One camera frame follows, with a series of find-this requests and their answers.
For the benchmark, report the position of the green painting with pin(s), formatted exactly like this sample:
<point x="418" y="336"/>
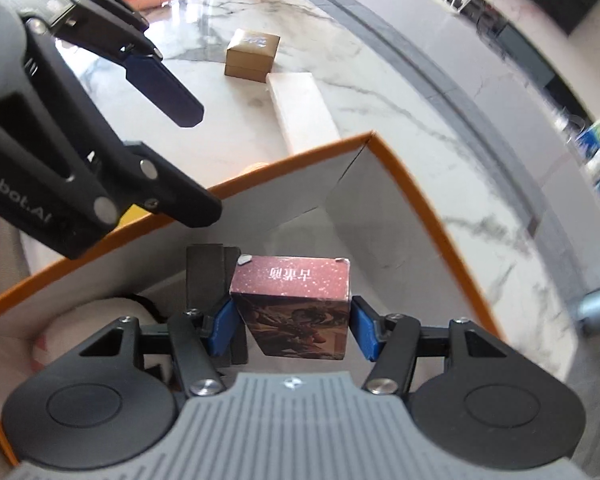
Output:
<point x="595" y="135"/>

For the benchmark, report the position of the dark grey box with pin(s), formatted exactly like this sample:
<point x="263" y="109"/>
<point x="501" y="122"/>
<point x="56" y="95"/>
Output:
<point x="205" y="275"/>

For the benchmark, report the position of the gold box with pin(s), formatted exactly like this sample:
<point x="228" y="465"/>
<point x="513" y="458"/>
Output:
<point x="252" y="52"/>

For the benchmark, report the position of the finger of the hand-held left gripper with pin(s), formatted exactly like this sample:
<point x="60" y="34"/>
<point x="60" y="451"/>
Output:
<point x="165" y="90"/>
<point x="185" y="195"/>

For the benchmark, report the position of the yellow tape measure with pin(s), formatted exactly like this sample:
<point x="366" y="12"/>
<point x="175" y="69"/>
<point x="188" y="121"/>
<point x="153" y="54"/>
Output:
<point x="132" y="212"/>

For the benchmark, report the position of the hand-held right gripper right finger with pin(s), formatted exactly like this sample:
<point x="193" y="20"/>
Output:
<point x="362" y="327"/>

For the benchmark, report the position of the white long box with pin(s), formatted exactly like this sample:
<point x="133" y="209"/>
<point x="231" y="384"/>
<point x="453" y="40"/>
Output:
<point x="300" y="110"/>

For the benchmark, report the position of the orange cardboard box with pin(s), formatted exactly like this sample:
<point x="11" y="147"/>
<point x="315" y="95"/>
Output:
<point x="280" y="195"/>

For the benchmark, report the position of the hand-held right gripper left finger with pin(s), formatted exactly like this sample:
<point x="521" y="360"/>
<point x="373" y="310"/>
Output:
<point x="222" y="327"/>

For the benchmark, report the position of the dark red printed card box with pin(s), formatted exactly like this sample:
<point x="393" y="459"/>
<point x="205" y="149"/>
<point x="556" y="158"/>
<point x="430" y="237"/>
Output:
<point x="290" y="300"/>

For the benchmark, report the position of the marble television console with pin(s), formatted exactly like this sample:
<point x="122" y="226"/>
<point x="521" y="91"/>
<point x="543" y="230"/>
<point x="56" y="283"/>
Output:
<point x="485" y="45"/>

